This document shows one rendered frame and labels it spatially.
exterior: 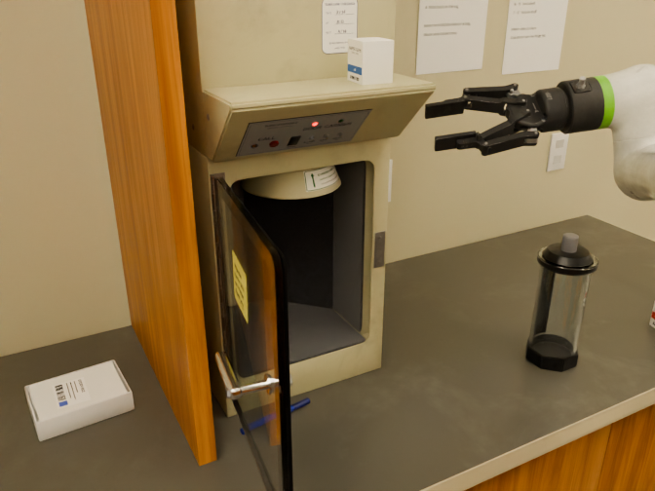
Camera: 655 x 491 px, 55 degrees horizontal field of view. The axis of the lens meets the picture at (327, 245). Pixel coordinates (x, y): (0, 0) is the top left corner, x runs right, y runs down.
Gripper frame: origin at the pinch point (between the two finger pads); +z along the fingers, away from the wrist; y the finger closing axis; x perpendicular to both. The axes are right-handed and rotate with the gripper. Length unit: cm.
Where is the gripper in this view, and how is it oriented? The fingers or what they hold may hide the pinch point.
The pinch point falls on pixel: (444, 125)
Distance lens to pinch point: 114.6
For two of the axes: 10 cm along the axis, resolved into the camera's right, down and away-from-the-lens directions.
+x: 0.9, 5.8, 8.1
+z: -9.9, 1.4, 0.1
